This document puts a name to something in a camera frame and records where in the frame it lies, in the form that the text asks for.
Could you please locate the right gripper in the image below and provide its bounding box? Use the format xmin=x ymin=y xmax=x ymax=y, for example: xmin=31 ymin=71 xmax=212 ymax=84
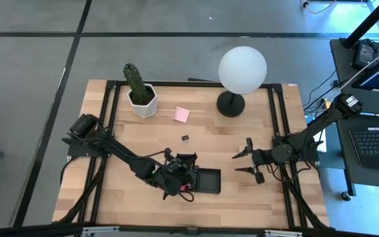
xmin=231 ymin=137 xmax=276 ymax=185

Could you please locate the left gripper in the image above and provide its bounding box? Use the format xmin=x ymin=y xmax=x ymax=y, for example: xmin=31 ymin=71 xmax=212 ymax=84
xmin=151 ymin=147 xmax=199 ymax=201

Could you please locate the pink sticky note pad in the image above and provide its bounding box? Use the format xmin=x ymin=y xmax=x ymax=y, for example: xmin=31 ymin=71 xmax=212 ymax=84
xmin=172 ymin=105 xmax=191 ymax=124

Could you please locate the black mesh desk organizer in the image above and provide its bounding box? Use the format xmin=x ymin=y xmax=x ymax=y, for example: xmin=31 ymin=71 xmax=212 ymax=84
xmin=194 ymin=167 xmax=222 ymax=195

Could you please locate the white faceted plant pot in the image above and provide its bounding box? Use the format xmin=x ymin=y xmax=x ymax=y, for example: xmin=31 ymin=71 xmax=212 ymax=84
xmin=126 ymin=83 xmax=159 ymax=119

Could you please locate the white paper sheet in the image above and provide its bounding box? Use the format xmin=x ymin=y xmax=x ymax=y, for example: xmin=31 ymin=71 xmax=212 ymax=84
xmin=317 ymin=128 xmax=328 ymax=153

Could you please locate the white globe table lamp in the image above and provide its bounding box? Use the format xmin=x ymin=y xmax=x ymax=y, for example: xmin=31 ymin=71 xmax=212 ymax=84
xmin=216 ymin=45 xmax=268 ymax=118

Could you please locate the green cactus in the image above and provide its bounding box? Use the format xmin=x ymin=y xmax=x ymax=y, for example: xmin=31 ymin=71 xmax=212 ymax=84
xmin=122 ymin=63 xmax=149 ymax=103

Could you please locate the black keyboard desk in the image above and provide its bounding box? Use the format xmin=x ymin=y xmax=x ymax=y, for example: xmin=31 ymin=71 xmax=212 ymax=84
xmin=334 ymin=111 xmax=379 ymax=197

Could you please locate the black keyboard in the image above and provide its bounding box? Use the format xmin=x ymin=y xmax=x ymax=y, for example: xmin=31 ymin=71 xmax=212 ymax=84
xmin=349 ymin=126 xmax=379 ymax=172

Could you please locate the black monitor desk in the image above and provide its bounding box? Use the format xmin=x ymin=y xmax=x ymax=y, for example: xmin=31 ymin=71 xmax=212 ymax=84
xmin=329 ymin=38 xmax=379 ymax=117

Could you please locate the black power adapter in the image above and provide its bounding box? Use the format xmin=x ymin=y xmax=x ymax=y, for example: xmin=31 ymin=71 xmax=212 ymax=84
xmin=351 ymin=39 xmax=379 ymax=70

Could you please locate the black diagonal pole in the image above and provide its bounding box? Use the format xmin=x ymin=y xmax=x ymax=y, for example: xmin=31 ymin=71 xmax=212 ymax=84
xmin=340 ymin=0 xmax=379 ymax=49

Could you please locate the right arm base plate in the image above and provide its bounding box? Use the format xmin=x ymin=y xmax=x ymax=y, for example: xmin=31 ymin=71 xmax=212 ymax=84
xmin=272 ymin=136 xmax=324 ymax=162

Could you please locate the black camera rail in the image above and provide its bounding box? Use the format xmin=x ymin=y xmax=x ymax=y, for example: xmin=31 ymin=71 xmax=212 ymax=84
xmin=0 ymin=222 xmax=379 ymax=237

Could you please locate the black aluminium table frame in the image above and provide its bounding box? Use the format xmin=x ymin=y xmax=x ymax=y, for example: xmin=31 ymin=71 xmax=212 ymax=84
xmin=53 ymin=80 xmax=330 ymax=230

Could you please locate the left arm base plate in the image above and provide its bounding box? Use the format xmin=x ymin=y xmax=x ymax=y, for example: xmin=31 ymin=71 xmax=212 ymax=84
xmin=61 ymin=131 xmax=115 ymax=158

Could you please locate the orange cable with plug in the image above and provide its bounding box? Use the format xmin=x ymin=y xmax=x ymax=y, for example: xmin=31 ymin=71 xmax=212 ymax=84
xmin=300 ymin=0 xmax=340 ymax=14

